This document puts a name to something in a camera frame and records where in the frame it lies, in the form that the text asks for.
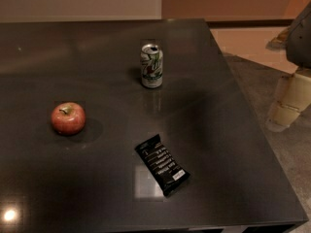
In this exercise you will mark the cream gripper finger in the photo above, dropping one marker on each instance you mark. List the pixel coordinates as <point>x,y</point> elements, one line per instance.
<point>292,96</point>

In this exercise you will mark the black rxbar chocolate wrapper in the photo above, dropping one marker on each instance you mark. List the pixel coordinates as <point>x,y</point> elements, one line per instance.
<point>167,172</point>

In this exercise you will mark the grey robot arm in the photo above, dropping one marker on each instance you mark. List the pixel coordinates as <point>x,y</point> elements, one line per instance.
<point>298,41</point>

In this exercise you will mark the white green soda can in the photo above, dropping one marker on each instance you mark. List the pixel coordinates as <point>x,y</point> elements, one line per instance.
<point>151,58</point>

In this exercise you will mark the red apple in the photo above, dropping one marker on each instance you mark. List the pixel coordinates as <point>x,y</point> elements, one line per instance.
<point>68,118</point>

